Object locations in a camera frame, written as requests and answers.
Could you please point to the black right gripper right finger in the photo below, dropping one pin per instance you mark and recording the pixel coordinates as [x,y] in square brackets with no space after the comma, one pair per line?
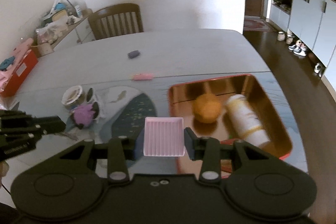
[211,152]

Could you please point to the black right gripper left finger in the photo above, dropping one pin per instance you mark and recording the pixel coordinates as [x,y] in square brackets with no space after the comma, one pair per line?
[78,163]

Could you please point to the pink square dish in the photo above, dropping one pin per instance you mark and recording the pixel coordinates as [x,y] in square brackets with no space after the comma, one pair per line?
[164,137]

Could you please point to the orange fruit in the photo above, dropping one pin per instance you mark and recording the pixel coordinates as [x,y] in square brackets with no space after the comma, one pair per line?
[207,108]

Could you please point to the fish pattern table mat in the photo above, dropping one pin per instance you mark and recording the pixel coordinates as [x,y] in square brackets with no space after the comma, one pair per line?
[126,109]

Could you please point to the white yellow plastic bottle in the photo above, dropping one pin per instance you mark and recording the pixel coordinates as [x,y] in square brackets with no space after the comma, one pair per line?
[245,121]

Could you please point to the white cup dark contents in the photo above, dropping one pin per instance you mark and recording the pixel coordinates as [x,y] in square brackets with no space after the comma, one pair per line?
[96,102]

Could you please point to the purple black plush toy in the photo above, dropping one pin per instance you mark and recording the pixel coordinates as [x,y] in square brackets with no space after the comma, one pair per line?
[82,116]

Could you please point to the red cardboard box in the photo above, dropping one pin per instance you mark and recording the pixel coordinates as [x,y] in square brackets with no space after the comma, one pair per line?
[10,86]

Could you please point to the red metal tin box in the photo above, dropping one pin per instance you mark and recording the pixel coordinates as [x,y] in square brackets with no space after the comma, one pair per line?
[182,96]

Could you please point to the round silver lid tin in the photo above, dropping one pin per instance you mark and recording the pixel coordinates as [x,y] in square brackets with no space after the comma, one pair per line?
[73,97]

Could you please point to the cardboard box on shelf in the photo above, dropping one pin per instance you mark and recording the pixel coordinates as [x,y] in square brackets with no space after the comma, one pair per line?
[42,49]

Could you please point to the small grey cylinder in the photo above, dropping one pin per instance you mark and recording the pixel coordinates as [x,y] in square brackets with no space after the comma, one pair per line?
[133,54]

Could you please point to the wooden side shelf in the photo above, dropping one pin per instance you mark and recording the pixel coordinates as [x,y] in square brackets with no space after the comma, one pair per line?
[64,26]

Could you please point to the brown wooden chair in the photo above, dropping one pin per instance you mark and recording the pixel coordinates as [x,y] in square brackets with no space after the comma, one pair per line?
[117,20]

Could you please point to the white sneakers pair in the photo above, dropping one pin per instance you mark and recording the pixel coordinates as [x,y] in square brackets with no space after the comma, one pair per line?
[299,48]

